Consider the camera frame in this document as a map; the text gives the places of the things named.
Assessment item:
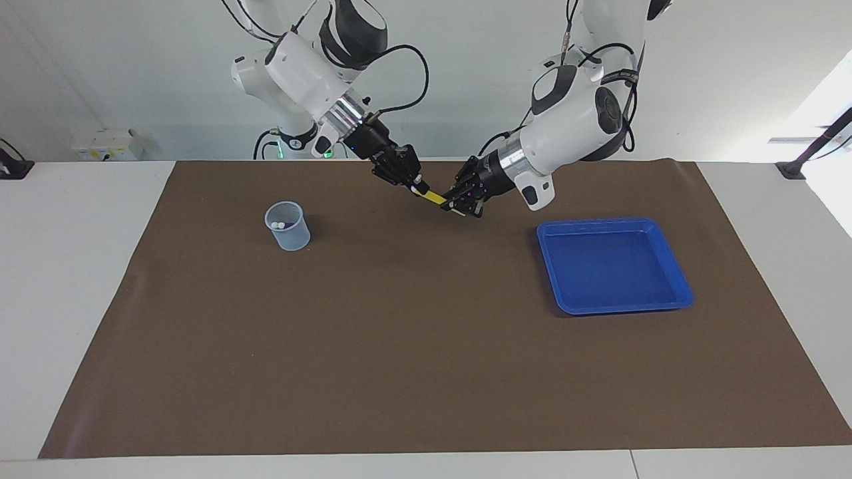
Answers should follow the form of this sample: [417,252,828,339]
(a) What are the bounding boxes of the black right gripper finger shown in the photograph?
[372,159,417,194]
[392,144,431,196]

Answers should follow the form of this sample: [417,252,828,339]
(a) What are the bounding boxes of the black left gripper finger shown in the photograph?
[442,156,482,204]
[452,192,486,220]

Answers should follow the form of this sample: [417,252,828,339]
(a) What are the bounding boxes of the translucent plastic cup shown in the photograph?
[264,201,312,252]

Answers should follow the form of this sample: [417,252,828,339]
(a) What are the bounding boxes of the brown table mat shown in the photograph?
[38,160,852,460]

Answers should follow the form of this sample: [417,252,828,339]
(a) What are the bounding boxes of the blue plastic tray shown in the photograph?
[536,218,695,316]

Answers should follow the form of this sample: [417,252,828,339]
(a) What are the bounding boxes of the white power box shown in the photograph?
[72,128,144,162]

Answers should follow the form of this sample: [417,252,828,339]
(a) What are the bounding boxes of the black table clamp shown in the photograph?
[0,138,35,180]

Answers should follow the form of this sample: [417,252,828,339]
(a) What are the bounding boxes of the black left base cable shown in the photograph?
[478,125,533,158]

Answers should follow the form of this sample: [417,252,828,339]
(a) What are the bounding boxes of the black base cable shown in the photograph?
[478,125,533,158]
[253,130,282,160]

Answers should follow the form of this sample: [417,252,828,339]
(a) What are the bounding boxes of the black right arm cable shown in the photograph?
[375,44,431,116]

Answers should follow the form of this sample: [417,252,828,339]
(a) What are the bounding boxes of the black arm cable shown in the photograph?
[375,44,431,116]
[562,0,644,154]

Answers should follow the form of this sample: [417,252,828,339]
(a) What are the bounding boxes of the black right base cable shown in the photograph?
[253,130,282,160]

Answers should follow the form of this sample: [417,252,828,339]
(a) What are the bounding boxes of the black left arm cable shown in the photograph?
[562,0,644,154]

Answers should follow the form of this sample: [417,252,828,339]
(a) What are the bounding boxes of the black camera stand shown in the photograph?
[775,106,852,180]

